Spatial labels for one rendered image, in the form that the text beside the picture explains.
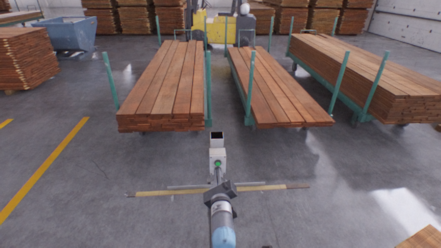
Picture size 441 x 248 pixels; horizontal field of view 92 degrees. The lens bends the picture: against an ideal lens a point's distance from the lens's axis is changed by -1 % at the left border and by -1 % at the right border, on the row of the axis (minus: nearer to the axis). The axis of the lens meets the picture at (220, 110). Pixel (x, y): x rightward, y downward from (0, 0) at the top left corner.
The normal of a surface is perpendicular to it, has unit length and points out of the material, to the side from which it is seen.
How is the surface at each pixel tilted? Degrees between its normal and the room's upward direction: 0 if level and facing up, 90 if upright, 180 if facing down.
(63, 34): 90
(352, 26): 90
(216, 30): 90
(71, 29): 90
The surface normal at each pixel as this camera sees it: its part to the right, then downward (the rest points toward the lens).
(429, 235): 0.01, -0.87
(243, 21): 0.14, 0.50
